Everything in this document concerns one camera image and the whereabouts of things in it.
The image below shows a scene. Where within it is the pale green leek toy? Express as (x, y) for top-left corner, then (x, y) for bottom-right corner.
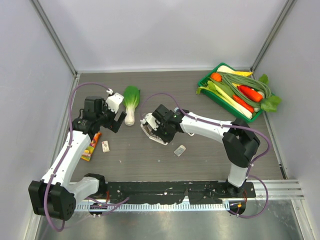
(196, 80), (253, 119)

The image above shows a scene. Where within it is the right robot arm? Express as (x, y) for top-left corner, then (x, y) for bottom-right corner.
(144, 104), (261, 198)

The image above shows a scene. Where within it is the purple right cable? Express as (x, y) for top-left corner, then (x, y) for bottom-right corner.
(138, 92), (272, 219)

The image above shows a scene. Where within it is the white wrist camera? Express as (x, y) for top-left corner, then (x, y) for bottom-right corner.
(140, 113), (159, 131)
(105, 89), (124, 114)

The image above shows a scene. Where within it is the orange pumpkin toy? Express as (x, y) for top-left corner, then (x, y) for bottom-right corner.
(210, 72), (222, 82)

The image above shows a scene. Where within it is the perforated cable duct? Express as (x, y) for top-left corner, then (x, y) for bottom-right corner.
(74, 200), (230, 212)

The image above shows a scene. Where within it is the staples tray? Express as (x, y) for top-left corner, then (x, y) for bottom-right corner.
(174, 145), (186, 157)

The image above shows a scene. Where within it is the green long beans bundle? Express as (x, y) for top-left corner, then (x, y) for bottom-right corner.
(218, 72), (275, 112)

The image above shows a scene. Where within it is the green plastic tray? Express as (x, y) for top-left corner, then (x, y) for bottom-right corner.
(196, 62), (282, 123)

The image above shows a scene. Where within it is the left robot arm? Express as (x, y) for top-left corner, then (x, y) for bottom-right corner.
(28, 93), (126, 221)

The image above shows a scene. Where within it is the red chili pepper toy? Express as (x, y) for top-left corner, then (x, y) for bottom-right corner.
(232, 95), (255, 114)

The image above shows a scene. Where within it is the colourful snack packet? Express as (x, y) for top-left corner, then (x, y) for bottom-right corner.
(80, 132), (102, 162)

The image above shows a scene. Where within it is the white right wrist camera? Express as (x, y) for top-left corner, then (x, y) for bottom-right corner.
(140, 113), (159, 131)

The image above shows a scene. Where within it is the staples box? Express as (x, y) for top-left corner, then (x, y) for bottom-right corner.
(101, 140), (110, 153)

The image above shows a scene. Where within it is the yellow corn toy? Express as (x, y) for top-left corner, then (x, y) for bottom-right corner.
(232, 71), (253, 77)

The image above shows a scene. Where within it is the white radish toy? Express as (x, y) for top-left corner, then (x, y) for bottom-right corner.
(216, 65), (236, 74)

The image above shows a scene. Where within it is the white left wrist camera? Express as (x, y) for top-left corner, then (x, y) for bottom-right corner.
(105, 89), (124, 114)

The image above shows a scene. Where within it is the orange carrot toy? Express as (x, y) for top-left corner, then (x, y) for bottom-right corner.
(237, 85), (263, 103)

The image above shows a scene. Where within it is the green lettuce leaf toy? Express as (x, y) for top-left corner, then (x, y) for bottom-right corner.
(258, 74), (282, 112)

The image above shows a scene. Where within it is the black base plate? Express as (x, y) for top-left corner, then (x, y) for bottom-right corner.
(106, 180), (256, 205)

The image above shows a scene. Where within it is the white stapler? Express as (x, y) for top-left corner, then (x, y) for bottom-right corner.
(140, 123), (168, 146)

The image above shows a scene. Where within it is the green bok choy toy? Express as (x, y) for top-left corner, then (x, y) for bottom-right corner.
(123, 85), (140, 126)

